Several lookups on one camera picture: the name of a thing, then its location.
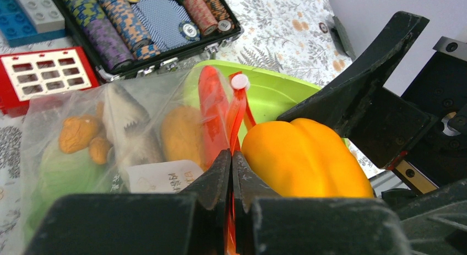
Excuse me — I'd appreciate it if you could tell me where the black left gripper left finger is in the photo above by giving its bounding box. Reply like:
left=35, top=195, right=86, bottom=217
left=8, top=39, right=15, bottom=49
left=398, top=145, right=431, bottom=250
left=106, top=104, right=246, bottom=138
left=25, top=150, right=232, bottom=254

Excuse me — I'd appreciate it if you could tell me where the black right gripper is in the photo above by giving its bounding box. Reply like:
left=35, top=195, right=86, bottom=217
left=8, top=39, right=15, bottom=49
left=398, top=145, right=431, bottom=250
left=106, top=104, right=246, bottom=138
left=277, top=11, right=466, bottom=254

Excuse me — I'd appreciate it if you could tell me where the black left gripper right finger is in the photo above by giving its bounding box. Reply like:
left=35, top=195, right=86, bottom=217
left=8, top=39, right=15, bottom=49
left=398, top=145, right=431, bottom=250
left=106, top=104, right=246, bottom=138
left=232, top=151, right=411, bottom=254

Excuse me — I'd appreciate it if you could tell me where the yellow toy bell pepper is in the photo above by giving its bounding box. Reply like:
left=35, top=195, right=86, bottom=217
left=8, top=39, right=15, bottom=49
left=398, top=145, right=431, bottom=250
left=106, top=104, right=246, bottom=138
left=241, top=118, right=374, bottom=198

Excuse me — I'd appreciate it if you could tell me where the clear zip top bag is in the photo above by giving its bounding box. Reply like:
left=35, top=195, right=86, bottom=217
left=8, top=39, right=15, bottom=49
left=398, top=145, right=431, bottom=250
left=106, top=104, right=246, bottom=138
left=20, top=65, right=250, bottom=254

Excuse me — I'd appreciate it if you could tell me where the grey toy fish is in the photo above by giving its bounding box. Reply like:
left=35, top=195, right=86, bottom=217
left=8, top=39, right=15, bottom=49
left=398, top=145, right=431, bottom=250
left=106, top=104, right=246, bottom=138
left=103, top=83, right=164, bottom=180

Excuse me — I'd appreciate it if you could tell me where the orange toy carrot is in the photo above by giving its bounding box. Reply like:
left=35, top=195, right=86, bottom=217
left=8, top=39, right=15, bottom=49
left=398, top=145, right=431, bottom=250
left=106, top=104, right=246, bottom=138
left=198, top=66, right=229, bottom=168

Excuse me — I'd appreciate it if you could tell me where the green toy cabbage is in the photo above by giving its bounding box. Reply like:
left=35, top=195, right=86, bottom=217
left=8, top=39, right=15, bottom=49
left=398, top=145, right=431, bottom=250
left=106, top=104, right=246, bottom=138
left=23, top=141, right=112, bottom=242

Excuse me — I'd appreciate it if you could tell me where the fried chicken toy piece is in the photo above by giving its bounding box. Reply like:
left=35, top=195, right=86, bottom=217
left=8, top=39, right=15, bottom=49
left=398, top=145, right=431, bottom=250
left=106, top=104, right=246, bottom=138
left=58, top=101, right=112, bottom=165

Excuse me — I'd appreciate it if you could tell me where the orange toy mandarin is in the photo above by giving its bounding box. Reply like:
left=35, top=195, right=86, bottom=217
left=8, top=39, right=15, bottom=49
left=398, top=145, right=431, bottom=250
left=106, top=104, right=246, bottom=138
left=160, top=105, right=207, bottom=171

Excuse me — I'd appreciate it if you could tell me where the grey building baseplate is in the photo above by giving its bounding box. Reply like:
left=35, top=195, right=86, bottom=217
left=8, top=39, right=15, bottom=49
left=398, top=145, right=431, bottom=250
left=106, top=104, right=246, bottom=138
left=330, top=15, right=357, bottom=61

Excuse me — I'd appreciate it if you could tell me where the green plastic tray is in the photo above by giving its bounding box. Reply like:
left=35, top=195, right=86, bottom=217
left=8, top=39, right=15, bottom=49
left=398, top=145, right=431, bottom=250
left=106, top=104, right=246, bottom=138
left=182, top=59, right=351, bottom=147

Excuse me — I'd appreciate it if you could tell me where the loose poker chip on table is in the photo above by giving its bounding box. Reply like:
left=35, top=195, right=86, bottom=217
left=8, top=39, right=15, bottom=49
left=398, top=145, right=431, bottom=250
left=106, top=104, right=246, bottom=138
left=318, top=22, right=328, bottom=34

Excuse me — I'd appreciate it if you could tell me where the black poker chip case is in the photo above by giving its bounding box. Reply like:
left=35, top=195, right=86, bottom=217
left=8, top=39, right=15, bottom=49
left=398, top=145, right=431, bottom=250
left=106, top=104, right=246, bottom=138
left=53, top=0, right=243, bottom=82

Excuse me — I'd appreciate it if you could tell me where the blue playing card deck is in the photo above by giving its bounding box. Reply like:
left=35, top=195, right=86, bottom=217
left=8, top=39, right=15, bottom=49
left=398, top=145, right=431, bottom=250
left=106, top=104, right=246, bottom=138
left=131, top=0, right=200, bottom=52

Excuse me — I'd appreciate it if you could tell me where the red white window brick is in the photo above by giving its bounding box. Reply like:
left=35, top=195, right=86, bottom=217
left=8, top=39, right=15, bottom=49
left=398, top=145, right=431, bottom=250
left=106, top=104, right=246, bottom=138
left=1, top=47, right=99, bottom=117

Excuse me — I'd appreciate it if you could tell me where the grey toy brick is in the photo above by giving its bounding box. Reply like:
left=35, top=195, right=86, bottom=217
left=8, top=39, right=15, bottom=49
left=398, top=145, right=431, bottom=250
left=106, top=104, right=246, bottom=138
left=16, top=0, right=65, bottom=34

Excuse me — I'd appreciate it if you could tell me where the blue toy brick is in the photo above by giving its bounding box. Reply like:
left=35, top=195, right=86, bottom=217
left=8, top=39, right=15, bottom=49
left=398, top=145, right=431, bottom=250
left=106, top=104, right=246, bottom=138
left=1, top=0, right=67, bottom=47

